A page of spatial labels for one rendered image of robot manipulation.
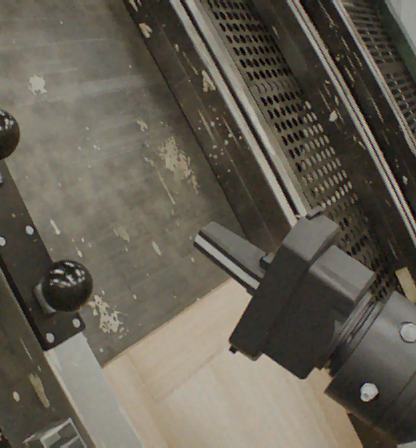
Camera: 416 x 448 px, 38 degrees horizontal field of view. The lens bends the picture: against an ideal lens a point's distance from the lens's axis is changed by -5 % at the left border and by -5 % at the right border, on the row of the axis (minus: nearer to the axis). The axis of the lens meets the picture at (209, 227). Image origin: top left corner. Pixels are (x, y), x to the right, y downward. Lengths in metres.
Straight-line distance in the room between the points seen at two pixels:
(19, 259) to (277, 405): 0.40
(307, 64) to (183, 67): 0.43
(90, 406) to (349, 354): 0.24
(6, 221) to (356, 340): 0.30
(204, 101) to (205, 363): 0.36
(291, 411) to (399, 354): 0.43
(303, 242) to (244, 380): 0.37
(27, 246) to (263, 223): 0.40
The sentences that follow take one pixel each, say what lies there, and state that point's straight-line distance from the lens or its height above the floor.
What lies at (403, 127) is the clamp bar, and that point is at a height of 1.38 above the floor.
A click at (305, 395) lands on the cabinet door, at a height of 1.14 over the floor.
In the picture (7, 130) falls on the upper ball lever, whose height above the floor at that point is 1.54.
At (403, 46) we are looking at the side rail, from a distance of 2.24.
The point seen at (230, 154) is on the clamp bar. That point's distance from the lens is 0.85.
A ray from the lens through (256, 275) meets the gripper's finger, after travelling 0.43.
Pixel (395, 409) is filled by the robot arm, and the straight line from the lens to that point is 0.41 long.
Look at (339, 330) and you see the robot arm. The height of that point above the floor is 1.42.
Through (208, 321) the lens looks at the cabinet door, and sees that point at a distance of 0.72.
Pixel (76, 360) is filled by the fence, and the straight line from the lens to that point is 0.55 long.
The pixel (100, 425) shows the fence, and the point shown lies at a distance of 0.55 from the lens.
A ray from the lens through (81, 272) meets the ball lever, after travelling 0.42.
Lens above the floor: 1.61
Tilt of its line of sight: 18 degrees down
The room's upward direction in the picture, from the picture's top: straight up
